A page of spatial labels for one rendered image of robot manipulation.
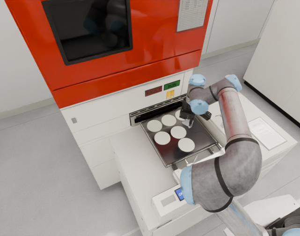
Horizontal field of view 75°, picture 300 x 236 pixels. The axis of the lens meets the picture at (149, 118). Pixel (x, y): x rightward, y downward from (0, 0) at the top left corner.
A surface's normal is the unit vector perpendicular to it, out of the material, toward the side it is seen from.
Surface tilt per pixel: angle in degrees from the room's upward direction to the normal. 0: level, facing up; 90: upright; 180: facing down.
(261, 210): 0
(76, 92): 90
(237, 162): 18
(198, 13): 90
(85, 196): 0
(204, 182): 48
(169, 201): 0
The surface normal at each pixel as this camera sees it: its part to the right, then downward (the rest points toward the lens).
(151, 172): 0.00, -0.65
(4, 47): 0.44, 0.68
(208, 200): -0.16, 0.58
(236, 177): -0.22, -0.11
